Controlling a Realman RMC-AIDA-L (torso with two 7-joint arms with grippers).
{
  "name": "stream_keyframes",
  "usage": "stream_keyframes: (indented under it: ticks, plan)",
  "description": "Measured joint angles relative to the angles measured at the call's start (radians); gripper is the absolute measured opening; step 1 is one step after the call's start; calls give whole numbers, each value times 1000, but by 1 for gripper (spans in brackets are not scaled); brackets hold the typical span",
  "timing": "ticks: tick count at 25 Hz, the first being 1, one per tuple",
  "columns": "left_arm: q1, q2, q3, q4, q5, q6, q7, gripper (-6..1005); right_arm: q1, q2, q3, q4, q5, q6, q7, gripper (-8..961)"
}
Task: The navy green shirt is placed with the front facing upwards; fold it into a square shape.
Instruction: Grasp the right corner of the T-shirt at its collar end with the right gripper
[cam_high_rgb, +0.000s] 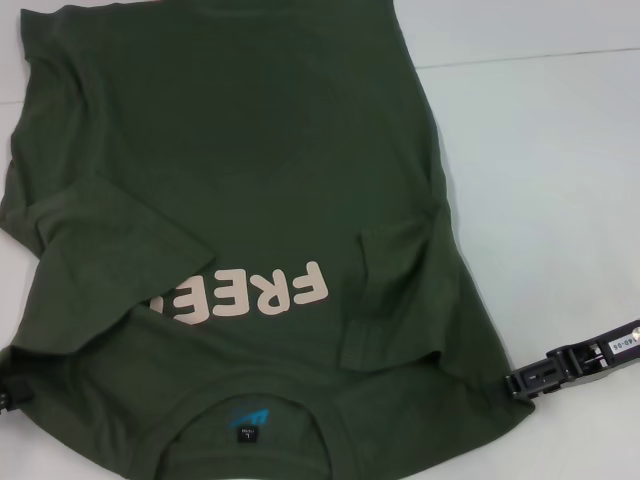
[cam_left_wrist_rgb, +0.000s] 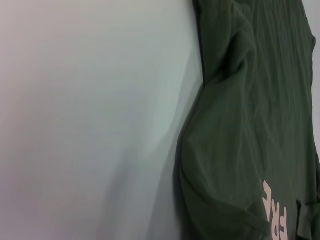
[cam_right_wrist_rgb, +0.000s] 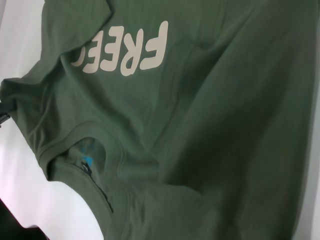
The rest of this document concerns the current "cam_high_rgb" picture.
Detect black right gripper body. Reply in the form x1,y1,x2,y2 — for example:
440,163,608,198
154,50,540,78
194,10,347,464
546,317,640,380

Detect dark green FREE t-shirt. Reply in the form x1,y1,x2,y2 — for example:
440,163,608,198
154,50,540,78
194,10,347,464
0,0,537,480

